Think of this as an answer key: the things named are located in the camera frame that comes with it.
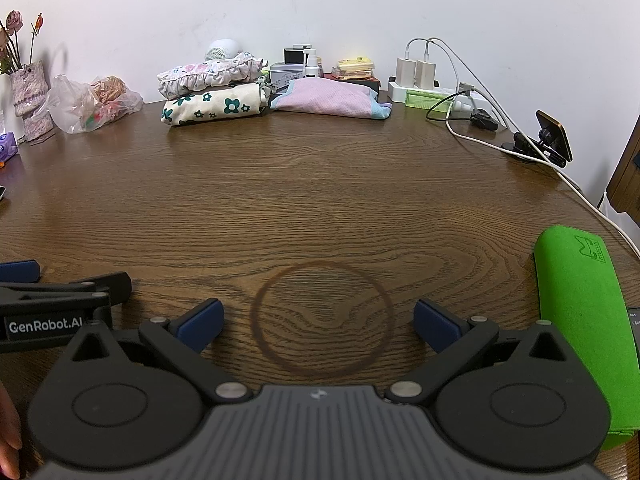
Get knitted pink white vase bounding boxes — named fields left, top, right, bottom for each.
left=11, top=60, right=56, bottom=142

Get person's left hand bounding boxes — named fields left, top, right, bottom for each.
left=0, top=380, right=24, bottom=480

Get pink and blue vest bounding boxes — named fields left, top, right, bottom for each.
left=270, top=77, right=394, bottom=122

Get grey box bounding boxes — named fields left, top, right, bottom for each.
left=270, top=62, right=306, bottom=91

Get white charger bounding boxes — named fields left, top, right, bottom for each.
left=396, top=56, right=418, bottom=89
left=415, top=60, right=438, bottom=90

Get folded pink floral garment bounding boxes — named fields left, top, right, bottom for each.
left=156, top=51, right=264, bottom=100

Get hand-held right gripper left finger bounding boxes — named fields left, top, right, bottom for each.
left=70, top=298, right=253, bottom=404

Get purple packet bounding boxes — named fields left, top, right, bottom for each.
left=0, top=131, right=18, bottom=168

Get cream folded garment green flowers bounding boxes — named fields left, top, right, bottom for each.
left=161, top=82, right=271, bottom=128

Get clear plastic bag of snacks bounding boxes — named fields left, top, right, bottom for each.
left=39, top=74, right=144, bottom=134

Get white round speaker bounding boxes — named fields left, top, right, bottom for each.
left=205, top=39, right=244, bottom=63

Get white cable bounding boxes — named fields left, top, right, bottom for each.
left=406, top=36, right=640, bottom=257
left=444, top=110, right=583, bottom=195

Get black plug adapter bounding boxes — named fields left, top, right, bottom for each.
left=470, top=109, right=499, bottom=132

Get black phone stand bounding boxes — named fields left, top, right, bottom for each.
left=501, top=129, right=568, bottom=169

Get green cylindrical object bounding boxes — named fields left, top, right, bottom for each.
left=405, top=89, right=459, bottom=110

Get phone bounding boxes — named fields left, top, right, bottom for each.
left=536, top=110, right=574, bottom=163

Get green felt case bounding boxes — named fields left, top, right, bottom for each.
left=534, top=226, right=640, bottom=453

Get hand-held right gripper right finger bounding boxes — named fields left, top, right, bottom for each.
left=384, top=299, right=571, bottom=405

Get black patterned box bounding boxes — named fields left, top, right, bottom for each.
left=320, top=72, right=382, bottom=93

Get small black device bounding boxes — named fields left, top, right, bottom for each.
left=283, top=43, right=313, bottom=66

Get white power strip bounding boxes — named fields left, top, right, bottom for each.
left=387, top=77, right=493, bottom=112

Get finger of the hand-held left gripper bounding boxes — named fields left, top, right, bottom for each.
left=0, top=259, right=41, bottom=284
left=0, top=272, right=132, bottom=307

